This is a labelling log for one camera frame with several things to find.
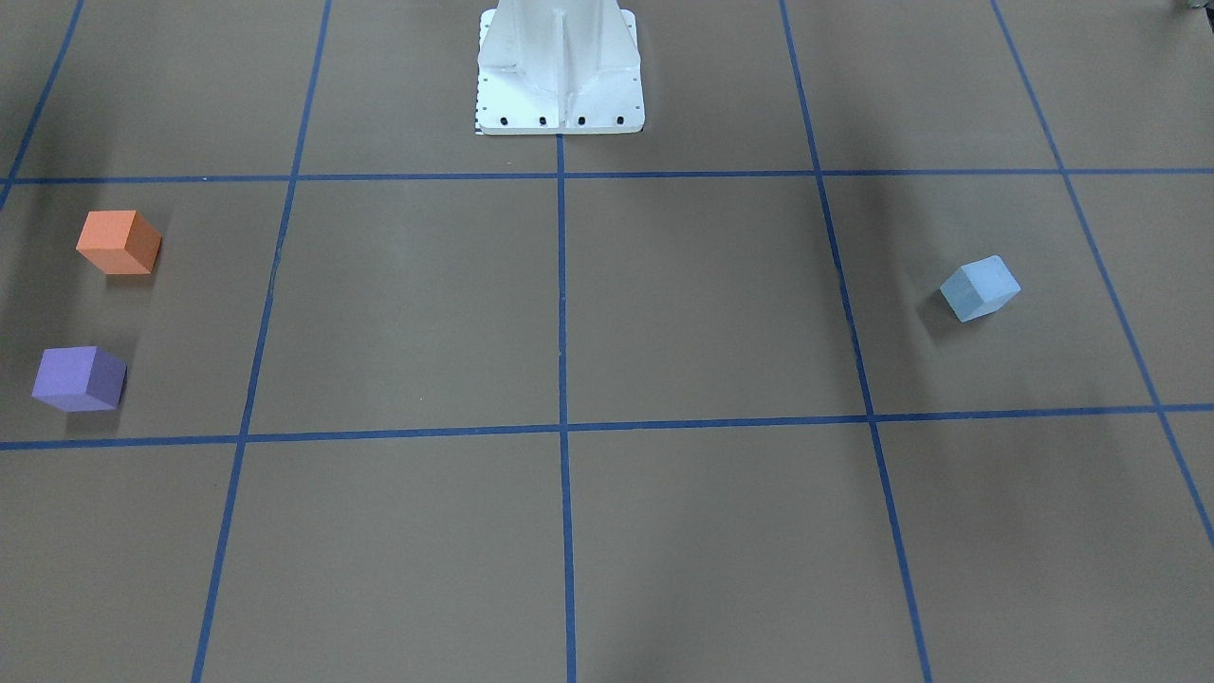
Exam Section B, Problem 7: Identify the light blue foam block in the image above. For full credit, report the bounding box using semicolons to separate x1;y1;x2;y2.
938;254;1021;323

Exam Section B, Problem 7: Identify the orange foam block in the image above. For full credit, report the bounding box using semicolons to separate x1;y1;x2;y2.
75;211;163;277

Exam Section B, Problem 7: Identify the purple foam block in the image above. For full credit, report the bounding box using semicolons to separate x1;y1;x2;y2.
32;346;127;414

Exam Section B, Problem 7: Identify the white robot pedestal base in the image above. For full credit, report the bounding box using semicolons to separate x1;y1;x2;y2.
473;1;646;136

